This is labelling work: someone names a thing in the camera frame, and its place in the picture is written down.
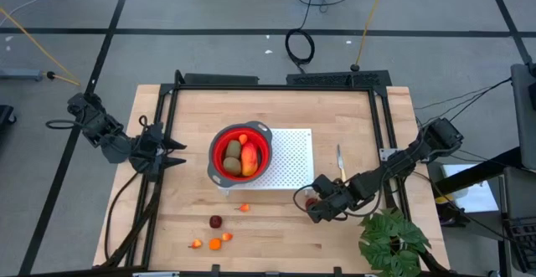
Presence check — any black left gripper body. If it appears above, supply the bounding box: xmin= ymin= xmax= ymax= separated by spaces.
xmin=130 ymin=121 xmax=165 ymax=182

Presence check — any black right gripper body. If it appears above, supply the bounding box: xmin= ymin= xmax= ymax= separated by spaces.
xmin=332 ymin=176 xmax=359 ymax=218

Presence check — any green-brown kiwi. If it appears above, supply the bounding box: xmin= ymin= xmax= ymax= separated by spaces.
xmin=224 ymin=139 xmax=243 ymax=160
xmin=222 ymin=156 xmax=243 ymax=177

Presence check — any red collapsible colander grey rim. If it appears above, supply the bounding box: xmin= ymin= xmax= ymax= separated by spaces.
xmin=207 ymin=121 xmax=274 ymax=188

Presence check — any large red-orange mango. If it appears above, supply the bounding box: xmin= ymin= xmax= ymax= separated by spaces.
xmin=240 ymin=141 xmax=260 ymax=178

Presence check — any white perforated metal shelf riser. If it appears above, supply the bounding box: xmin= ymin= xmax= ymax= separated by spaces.
xmin=217 ymin=127 xmax=316 ymax=197

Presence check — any green artificial leafy plant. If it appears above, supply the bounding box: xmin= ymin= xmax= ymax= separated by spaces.
xmin=358 ymin=208 xmax=432 ymax=277

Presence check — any black flat box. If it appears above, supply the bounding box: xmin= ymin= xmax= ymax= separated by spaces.
xmin=183 ymin=72 xmax=260 ymax=86

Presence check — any black perforated box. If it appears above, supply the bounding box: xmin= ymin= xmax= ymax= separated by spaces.
xmin=286 ymin=69 xmax=393 ymax=89

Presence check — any white box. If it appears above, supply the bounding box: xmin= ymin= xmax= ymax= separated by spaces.
xmin=441 ymin=162 xmax=502 ymax=214

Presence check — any black diagonal beam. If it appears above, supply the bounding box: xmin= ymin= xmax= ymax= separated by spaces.
xmin=433 ymin=146 xmax=524 ymax=194

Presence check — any black wheeled base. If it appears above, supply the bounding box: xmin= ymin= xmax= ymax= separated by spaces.
xmin=0 ymin=104 xmax=18 ymax=126

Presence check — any grey metal base bar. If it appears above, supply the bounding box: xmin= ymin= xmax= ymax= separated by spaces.
xmin=0 ymin=68 xmax=44 ymax=81

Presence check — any black keyboard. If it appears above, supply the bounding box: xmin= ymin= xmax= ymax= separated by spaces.
xmin=506 ymin=218 xmax=536 ymax=274

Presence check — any knife with pale wooden handle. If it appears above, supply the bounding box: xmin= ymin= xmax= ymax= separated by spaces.
xmin=336 ymin=143 xmax=349 ymax=182

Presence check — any black corrugated hose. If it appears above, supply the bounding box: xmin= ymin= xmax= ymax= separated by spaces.
xmin=103 ymin=170 xmax=142 ymax=265

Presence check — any yellow cable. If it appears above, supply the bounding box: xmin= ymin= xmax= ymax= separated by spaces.
xmin=0 ymin=7 xmax=81 ymax=88
xmin=350 ymin=0 xmax=390 ymax=72

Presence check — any black coiled cable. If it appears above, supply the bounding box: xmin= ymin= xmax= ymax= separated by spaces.
xmin=284 ymin=0 xmax=332 ymax=75

